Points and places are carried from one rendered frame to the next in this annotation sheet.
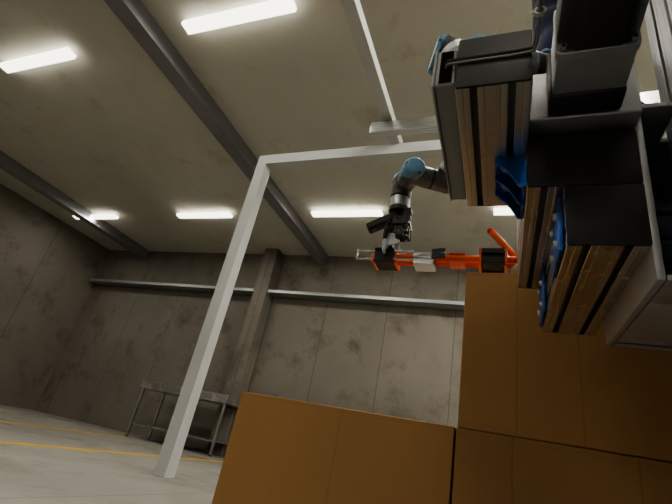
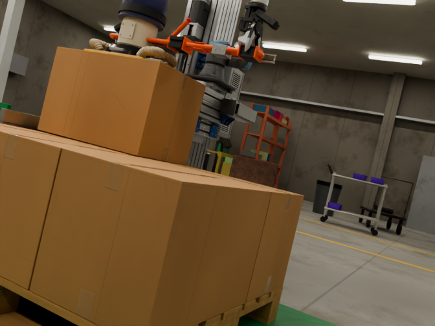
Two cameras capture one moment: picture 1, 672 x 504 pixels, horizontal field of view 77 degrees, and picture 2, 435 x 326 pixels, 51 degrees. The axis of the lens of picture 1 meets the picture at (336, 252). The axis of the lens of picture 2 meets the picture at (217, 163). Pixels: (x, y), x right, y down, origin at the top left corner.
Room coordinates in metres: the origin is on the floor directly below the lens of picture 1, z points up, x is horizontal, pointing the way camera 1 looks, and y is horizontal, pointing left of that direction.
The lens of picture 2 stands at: (3.24, -0.13, 0.61)
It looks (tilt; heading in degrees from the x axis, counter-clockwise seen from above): 1 degrees down; 182
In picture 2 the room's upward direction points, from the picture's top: 13 degrees clockwise
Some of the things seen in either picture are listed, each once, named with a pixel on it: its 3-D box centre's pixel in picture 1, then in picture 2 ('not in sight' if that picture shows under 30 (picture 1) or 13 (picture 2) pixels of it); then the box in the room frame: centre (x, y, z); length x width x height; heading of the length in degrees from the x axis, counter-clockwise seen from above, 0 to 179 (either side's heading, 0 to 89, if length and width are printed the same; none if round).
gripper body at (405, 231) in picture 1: (398, 224); (253, 20); (1.31, -0.20, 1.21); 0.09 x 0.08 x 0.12; 66
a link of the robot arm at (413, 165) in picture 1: (415, 174); not in sight; (1.22, -0.22, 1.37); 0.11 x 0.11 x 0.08; 4
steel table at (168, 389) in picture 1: (186, 418); not in sight; (8.05, 1.95, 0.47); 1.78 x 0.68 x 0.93; 68
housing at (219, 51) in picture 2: (425, 262); (222, 51); (1.27, -0.30, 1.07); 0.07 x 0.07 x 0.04; 66
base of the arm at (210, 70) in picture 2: not in sight; (213, 72); (0.62, -0.38, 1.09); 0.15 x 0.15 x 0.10
